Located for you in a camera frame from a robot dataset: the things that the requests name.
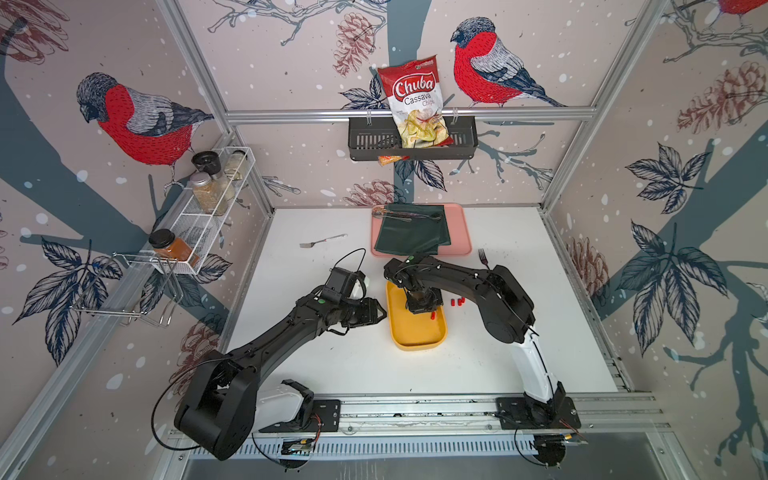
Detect yellow plastic storage box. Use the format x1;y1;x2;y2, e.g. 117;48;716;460
386;282;447;351

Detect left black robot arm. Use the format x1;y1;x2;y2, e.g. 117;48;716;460
174;267;387;460

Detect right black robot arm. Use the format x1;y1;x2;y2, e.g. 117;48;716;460
384;255;566;425

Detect dark green folded cloth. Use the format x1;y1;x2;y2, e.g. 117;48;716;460
374;204;451;256

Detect black plastic fork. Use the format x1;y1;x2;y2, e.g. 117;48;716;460
478;248;490;269

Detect pink plastic tray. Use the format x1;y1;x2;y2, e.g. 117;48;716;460
371;204;472;257

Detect silver metal fork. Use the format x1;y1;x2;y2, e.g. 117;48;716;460
299;233;348;249

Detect black tongs on tray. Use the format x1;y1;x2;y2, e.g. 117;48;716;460
372;206;443;222

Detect left circuit board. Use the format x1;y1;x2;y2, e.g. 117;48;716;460
280;438;316;458

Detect clear pale spice jar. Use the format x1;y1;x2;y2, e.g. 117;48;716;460
224;149;248;182

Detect silver lid spice jar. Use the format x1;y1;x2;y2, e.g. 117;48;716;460
189;172;228;216

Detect orange spice jar black lid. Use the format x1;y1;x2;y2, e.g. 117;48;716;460
148;229;199;267

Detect Chuba cassava chips bag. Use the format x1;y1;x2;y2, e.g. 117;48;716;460
377;56;453;149

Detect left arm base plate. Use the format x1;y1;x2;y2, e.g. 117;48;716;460
259;400;341;433

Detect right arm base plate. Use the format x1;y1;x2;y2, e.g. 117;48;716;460
495;396;582;430

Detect black wire hanging basket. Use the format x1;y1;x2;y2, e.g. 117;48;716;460
347;115;479;163

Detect white wire spice rack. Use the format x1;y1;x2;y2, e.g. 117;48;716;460
156;146;254;283

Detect chrome wire holder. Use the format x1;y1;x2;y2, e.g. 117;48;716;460
71;251;184;328

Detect aluminium frame crossbar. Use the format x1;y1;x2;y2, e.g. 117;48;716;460
225;106;599;125

